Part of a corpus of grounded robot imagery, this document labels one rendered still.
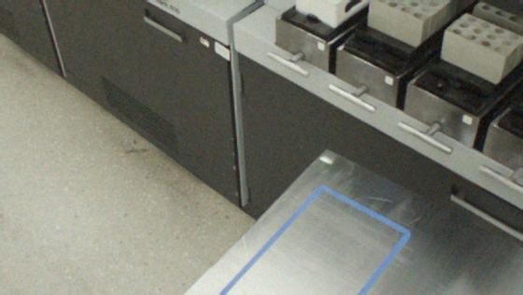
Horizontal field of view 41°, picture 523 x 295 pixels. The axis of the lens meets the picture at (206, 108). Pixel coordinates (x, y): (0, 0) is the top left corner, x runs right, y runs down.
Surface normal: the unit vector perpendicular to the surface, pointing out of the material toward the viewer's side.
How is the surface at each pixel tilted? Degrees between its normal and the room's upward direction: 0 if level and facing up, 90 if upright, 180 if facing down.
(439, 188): 90
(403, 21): 90
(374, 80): 90
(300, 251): 0
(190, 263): 0
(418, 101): 90
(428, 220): 0
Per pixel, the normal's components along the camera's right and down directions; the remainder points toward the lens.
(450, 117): -0.72, 0.50
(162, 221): -0.08, -0.74
